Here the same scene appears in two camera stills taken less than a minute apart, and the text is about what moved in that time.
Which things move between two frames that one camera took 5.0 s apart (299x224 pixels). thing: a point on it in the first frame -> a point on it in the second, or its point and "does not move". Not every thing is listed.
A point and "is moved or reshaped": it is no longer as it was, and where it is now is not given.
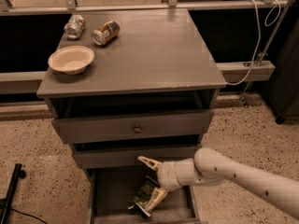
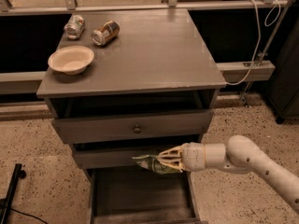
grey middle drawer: [128, 158] does not move
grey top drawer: [134, 126] does not move
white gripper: [167, 175] -> [193, 156]
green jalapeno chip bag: [144, 195] is moved or reshaped
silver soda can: [74, 27] does not move
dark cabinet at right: [282, 91] does not move
